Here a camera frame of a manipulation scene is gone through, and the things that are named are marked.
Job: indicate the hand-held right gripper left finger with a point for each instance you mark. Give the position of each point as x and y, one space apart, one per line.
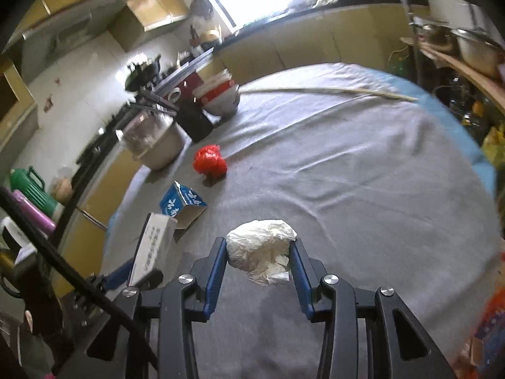
215 280

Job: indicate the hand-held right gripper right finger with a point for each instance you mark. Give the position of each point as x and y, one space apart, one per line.
300 282

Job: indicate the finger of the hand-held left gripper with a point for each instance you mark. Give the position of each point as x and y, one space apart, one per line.
118 274
153 279

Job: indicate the white printed box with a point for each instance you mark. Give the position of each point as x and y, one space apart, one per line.
153 246

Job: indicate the white paper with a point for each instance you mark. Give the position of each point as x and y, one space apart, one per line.
258 250

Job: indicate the blue and white carton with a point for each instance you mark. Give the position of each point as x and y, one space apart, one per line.
183 203

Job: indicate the purple bottle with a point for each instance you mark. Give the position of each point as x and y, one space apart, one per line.
33 213

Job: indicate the green plastic jug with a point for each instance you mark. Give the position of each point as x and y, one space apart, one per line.
31 189

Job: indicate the red plastic bag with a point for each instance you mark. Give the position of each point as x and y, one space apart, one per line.
210 161

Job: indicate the metal pot with plastic cover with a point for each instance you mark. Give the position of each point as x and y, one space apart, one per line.
156 142

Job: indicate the black utensil holder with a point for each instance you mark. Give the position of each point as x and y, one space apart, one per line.
194 120

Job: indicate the stack of red white bowls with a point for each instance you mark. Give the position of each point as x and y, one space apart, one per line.
219 94

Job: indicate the long bamboo stick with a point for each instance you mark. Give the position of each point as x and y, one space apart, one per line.
327 91

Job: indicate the black wok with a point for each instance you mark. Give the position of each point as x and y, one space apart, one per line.
143 73

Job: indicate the steel range hood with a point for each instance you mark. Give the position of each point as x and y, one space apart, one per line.
59 35

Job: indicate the yellow counter cabinets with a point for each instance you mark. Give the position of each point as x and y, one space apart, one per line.
323 35

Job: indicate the wooden shelf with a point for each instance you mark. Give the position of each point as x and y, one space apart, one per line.
465 71

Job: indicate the steel pot on shelf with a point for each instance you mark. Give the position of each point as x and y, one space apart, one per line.
477 53

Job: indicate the yellow wall cabinets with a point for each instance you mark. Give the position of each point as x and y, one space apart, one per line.
150 12

